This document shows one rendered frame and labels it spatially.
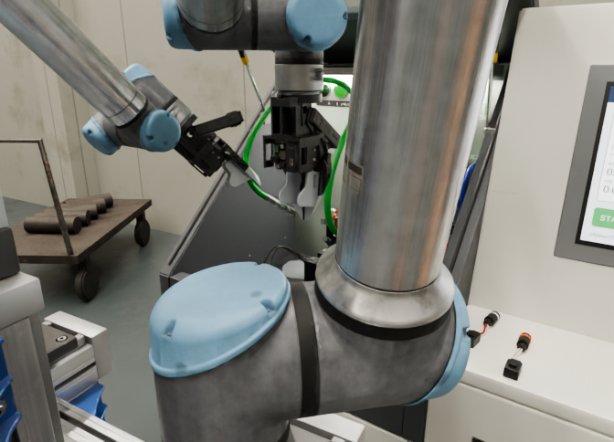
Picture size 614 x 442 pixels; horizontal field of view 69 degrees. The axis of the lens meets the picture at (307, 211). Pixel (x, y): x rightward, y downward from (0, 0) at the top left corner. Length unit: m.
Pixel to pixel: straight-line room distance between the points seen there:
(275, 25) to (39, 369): 0.45
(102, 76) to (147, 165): 3.51
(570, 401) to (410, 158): 0.58
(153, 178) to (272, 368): 3.96
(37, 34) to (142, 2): 3.38
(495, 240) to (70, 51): 0.82
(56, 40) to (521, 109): 0.81
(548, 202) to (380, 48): 0.72
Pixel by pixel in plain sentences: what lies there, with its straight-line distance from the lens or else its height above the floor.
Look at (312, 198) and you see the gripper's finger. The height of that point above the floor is 1.23.
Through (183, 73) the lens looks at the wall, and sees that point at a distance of 3.86.
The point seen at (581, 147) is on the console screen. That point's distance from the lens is 0.96.
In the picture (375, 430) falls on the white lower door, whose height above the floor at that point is 0.78.
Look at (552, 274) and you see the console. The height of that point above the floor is 1.07.
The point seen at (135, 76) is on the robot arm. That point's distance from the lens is 1.01.
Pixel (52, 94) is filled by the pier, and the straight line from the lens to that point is 4.70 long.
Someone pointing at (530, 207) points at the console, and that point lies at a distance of 0.96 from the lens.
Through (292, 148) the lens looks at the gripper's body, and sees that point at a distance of 0.69.
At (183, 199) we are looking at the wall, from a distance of 4.09.
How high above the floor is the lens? 1.44
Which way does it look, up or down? 18 degrees down
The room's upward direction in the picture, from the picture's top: straight up
